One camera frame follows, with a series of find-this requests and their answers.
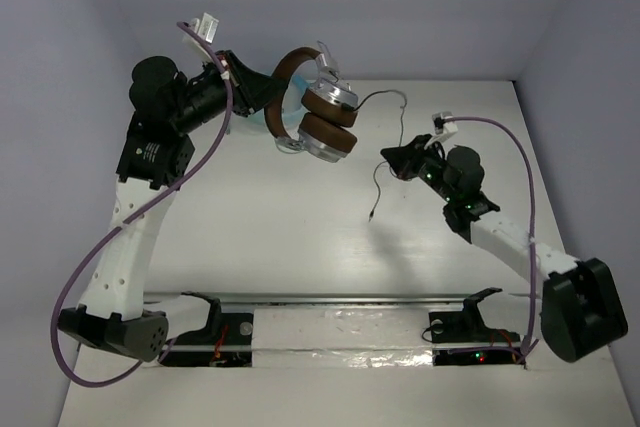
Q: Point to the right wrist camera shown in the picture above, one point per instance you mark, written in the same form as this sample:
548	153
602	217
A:
444	126

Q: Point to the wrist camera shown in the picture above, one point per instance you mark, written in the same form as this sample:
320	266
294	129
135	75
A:
199	31
444	126

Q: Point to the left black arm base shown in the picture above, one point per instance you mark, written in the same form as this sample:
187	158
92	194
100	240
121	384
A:
225	341

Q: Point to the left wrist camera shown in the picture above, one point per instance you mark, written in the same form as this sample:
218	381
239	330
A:
199	31

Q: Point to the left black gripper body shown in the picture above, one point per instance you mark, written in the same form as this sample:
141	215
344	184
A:
240	85

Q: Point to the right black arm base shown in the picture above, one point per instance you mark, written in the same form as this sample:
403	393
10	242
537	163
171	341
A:
461	338

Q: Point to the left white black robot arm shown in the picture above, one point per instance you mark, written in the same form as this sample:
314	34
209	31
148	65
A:
111	315

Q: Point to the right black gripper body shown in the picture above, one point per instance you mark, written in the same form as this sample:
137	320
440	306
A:
432	166

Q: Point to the aluminium front rail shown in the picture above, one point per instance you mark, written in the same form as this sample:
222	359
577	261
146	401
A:
250	301

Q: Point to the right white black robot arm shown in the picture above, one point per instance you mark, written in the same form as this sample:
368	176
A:
573	305

